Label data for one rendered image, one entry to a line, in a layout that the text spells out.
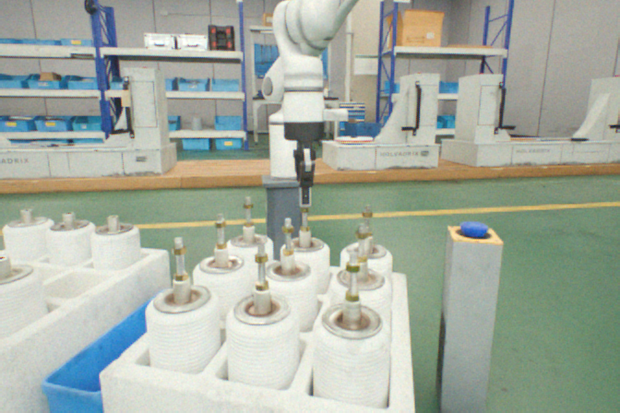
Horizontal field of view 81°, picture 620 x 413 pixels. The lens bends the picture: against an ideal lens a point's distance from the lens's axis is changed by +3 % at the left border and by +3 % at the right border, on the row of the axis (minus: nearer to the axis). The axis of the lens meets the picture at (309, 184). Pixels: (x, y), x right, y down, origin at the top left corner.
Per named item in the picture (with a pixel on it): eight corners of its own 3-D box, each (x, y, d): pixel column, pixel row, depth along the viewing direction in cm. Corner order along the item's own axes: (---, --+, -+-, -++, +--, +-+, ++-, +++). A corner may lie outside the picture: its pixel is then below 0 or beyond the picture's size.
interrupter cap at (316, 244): (331, 249, 69) (331, 245, 69) (297, 257, 65) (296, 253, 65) (312, 238, 75) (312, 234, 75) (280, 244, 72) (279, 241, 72)
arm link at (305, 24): (315, 5, 55) (346, -32, 63) (269, 12, 59) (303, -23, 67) (328, 47, 60) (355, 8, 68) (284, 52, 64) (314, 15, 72)
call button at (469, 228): (458, 231, 61) (459, 219, 60) (483, 233, 60) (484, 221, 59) (461, 240, 57) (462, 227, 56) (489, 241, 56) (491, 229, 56)
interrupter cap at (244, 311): (254, 336, 42) (254, 330, 42) (222, 310, 48) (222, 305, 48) (303, 312, 47) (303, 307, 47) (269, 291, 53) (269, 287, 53)
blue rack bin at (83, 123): (88, 130, 524) (86, 115, 520) (116, 130, 530) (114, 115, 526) (71, 132, 476) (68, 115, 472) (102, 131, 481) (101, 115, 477)
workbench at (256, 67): (253, 141, 650) (249, 29, 613) (328, 140, 673) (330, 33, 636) (254, 145, 583) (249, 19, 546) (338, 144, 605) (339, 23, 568)
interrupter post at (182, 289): (194, 302, 50) (192, 280, 49) (175, 307, 49) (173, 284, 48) (189, 295, 52) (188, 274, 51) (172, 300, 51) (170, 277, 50)
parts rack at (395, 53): (373, 143, 607) (378, 2, 564) (475, 141, 637) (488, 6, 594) (387, 147, 545) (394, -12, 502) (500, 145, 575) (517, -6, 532)
